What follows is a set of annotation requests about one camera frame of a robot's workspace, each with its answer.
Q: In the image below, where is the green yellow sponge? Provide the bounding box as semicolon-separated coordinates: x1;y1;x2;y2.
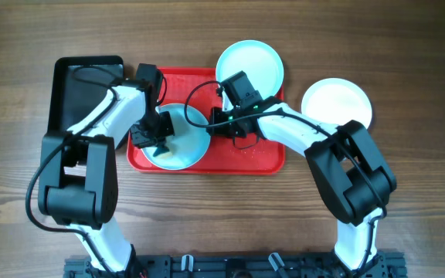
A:
152;144;172;159

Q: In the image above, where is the black rectangular tray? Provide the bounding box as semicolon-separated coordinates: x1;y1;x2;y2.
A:
46;56;124;136

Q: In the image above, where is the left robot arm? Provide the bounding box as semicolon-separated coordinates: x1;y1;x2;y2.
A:
25;56;173;277

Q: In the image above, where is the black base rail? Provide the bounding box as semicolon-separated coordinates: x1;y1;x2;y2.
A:
63;251;408;278

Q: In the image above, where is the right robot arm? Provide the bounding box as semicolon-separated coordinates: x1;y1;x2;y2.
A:
206;71;396;277

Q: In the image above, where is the white round plate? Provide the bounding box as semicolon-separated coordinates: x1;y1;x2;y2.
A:
301;78;373;128

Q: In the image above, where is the light blue plate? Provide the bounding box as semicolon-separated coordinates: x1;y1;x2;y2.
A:
216;40;284;98
141;103;211;171

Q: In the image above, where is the red plastic tray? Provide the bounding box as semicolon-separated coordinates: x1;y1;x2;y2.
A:
127;67;285;175

